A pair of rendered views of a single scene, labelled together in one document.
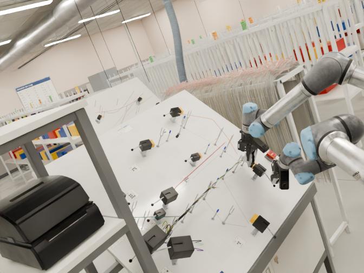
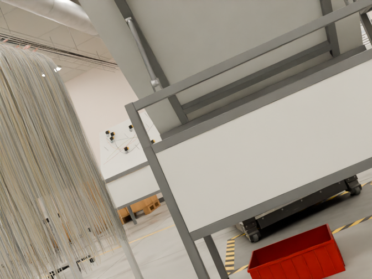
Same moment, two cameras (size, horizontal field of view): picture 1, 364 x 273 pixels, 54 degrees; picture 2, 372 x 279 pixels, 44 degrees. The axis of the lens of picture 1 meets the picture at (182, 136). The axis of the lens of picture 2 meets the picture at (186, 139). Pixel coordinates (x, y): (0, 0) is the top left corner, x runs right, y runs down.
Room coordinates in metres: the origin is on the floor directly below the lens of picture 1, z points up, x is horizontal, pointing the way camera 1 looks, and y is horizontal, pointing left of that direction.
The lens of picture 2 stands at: (3.50, 1.42, 0.70)
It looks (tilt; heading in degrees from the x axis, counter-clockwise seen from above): 2 degrees up; 230
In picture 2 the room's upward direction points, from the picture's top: 23 degrees counter-clockwise
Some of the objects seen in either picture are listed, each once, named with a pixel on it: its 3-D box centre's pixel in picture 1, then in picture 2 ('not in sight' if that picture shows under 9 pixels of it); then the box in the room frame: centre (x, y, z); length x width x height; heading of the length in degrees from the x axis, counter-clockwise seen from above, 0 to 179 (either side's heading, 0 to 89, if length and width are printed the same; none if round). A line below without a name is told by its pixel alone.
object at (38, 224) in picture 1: (41, 217); not in sight; (1.07, 0.51, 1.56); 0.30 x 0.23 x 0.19; 46
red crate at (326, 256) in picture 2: not in sight; (295, 259); (1.96, -0.06, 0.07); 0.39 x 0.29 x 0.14; 127
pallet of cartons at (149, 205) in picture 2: not in sight; (118, 195); (-1.07, -6.61, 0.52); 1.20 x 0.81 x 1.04; 129
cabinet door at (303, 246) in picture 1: (299, 251); not in sight; (1.75, -0.38, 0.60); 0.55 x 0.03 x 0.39; 134
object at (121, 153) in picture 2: not in sight; (141, 166); (-0.60, -4.75, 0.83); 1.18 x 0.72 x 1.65; 126
